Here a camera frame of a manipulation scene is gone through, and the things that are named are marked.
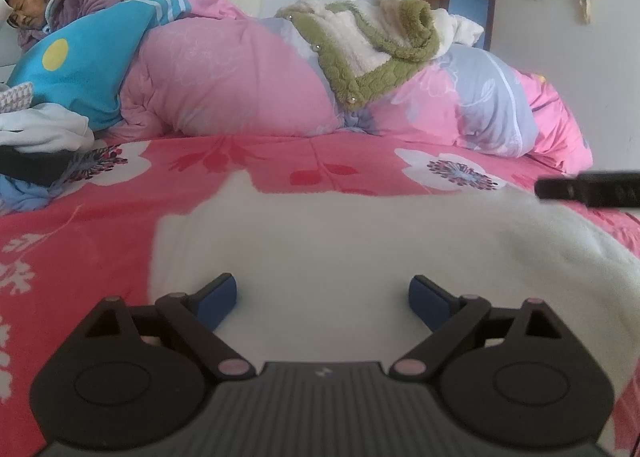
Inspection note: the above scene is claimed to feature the white fleece garment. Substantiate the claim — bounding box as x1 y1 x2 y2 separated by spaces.
150 172 640 457

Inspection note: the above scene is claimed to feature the pink floral bed blanket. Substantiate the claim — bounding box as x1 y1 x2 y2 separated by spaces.
0 132 640 457

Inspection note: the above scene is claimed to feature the pink and lilac quilt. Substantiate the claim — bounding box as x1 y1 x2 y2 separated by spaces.
120 0 593 173

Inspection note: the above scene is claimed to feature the blue pillow with yellow dot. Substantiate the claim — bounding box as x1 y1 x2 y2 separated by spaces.
7 0 193 133

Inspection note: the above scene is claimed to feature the green and cream fleece jacket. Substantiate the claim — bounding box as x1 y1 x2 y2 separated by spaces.
275 0 486 113

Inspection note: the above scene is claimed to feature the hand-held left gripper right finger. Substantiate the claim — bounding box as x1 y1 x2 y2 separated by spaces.
387 274 563 382

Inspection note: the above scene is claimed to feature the light blue garment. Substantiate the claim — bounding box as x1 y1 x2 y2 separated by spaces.
0 152 101 214

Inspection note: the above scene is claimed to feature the black garment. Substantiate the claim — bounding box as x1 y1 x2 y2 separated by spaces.
0 144 81 188

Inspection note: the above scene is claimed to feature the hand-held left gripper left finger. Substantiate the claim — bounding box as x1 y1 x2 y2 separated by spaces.
82 273 260 382

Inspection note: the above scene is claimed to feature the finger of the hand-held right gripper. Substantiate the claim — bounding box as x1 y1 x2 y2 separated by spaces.
534 170 640 210

